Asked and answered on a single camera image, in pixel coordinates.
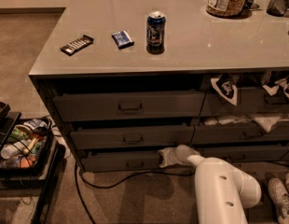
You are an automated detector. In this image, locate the black white chip bag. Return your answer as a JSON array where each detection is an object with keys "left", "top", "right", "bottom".
[{"left": 211, "top": 74, "right": 240, "bottom": 105}]

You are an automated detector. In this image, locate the blue drink can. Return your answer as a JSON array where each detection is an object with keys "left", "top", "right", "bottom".
[{"left": 146, "top": 11, "right": 166, "bottom": 48}]

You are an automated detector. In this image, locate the blue snack packet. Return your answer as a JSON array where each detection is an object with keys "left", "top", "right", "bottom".
[{"left": 112, "top": 31, "right": 134, "bottom": 49}]

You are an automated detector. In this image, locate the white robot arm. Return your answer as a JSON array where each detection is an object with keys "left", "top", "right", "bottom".
[{"left": 158, "top": 145, "right": 261, "bottom": 224}]

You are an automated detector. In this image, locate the black bin of items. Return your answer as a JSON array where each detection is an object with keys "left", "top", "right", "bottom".
[{"left": 0, "top": 118, "right": 53, "bottom": 175}]

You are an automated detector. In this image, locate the white plastic bag in drawer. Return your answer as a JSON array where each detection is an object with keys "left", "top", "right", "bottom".
[{"left": 202, "top": 113, "right": 289, "bottom": 133}]

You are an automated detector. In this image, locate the dark striped snack bar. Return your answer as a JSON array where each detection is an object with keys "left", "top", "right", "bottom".
[{"left": 60, "top": 35, "right": 94, "bottom": 56}]

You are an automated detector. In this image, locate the white sneaker left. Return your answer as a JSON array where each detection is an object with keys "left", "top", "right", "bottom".
[{"left": 268, "top": 178, "right": 289, "bottom": 224}]

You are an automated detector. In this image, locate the black floor cable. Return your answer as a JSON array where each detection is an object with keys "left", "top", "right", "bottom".
[{"left": 73, "top": 161, "right": 289, "bottom": 224}]

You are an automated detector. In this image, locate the grey counter cabinet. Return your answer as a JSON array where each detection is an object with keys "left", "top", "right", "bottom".
[{"left": 30, "top": 0, "right": 289, "bottom": 172}]

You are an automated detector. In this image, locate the grey drawer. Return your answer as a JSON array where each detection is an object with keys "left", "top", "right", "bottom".
[
  {"left": 81, "top": 150, "right": 159, "bottom": 172},
  {"left": 200, "top": 87, "right": 289, "bottom": 117},
  {"left": 53, "top": 91, "right": 205, "bottom": 122},
  {"left": 199, "top": 145, "right": 289, "bottom": 162},
  {"left": 70, "top": 124, "right": 194, "bottom": 149},
  {"left": 192, "top": 121, "right": 289, "bottom": 145}
]

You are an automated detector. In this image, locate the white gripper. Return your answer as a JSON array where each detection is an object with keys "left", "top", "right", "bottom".
[{"left": 158, "top": 147, "right": 186, "bottom": 168}]

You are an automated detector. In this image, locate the black cart frame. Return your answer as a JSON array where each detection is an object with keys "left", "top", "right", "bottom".
[{"left": 0, "top": 102, "right": 65, "bottom": 224}]

